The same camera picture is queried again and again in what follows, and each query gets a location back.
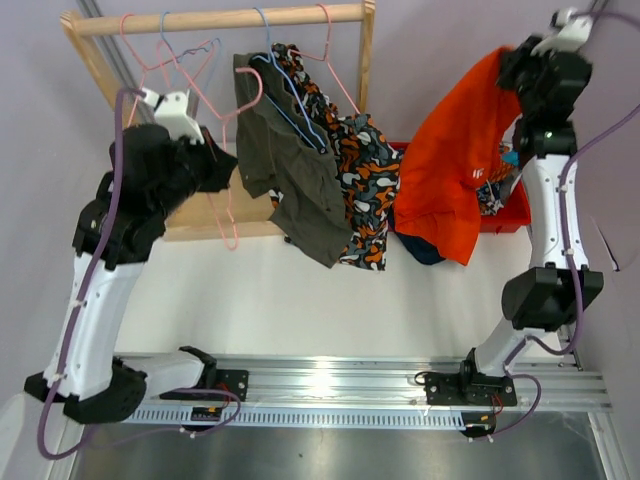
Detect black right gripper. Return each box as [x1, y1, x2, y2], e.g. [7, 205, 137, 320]
[492, 37, 559, 119]

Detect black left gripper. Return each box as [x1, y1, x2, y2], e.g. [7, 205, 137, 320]
[152, 124, 237, 217]

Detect pink hanger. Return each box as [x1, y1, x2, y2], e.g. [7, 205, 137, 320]
[119, 15, 228, 131]
[293, 3, 360, 114]
[156, 38, 263, 251]

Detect light blue hanger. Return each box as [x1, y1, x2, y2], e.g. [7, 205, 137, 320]
[158, 11, 223, 100]
[251, 7, 327, 154]

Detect colourful graphic print shorts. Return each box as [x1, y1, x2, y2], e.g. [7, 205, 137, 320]
[476, 142, 521, 216]

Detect navy blue shorts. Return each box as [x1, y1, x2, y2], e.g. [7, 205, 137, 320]
[396, 232, 445, 266]

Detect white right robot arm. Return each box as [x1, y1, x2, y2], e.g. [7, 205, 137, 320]
[456, 36, 604, 404]

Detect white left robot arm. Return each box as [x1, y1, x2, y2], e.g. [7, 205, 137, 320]
[24, 124, 237, 425]

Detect olive grey shorts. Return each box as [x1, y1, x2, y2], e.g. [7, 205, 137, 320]
[233, 53, 352, 268]

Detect orange black camouflage shorts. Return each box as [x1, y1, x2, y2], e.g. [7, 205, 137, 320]
[272, 43, 402, 271]

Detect wooden clothes rack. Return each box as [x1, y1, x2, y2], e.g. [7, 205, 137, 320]
[60, 1, 376, 242]

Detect red plastic tray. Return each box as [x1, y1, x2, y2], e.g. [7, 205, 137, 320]
[387, 141, 534, 235]

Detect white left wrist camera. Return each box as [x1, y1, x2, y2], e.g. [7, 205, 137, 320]
[135, 88, 205, 148]

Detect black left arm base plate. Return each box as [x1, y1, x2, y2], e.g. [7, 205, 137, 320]
[199, 369, 250, 401]

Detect aluminium mounting rail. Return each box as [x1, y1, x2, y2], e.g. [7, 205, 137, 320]
[216, 354, 612, 413]

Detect white slotted cable duct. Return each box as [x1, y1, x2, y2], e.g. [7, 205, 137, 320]
[127, 404, 465, 431]

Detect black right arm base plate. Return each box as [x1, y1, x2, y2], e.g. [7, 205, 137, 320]
[414, 371, 517, 407]

